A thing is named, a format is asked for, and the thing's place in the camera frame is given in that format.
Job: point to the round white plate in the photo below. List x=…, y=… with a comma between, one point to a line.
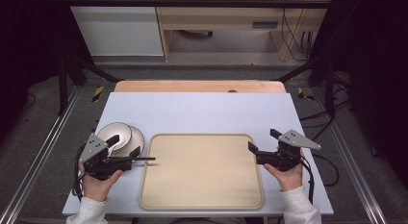
x=137, y=140

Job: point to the wooden table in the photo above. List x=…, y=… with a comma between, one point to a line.
x=192, y=86

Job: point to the aluminium floor rail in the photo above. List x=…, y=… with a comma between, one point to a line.
x=41, y=153
x=352, y=160

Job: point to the person's left hand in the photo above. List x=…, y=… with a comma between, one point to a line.
x=96, y=187

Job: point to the black horizontal frame bar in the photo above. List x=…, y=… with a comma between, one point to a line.
x=192, y=3

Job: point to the light wooden desk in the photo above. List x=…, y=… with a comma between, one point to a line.
x=224, y=19

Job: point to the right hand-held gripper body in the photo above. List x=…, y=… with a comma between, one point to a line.
x=282, y=158

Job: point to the black curtain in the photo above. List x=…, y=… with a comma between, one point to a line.
x=375, y=57
x=29, y=41

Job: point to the beige rectangular tray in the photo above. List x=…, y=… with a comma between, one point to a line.
x=202, y=172

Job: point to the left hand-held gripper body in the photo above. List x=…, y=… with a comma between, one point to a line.
x=96, y=166

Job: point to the thin black utensil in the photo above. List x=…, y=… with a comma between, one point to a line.
x=146, y=159

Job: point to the person's right hand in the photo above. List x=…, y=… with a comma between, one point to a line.
x=288, y=179

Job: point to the yellow black tape strip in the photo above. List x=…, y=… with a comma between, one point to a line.
x=97, y=93
x=301, y=93

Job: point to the white cabinet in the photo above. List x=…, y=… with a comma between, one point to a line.
x=117, y=28

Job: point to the black metal stand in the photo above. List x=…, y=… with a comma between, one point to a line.
x=63, y=86
x=329, y=89

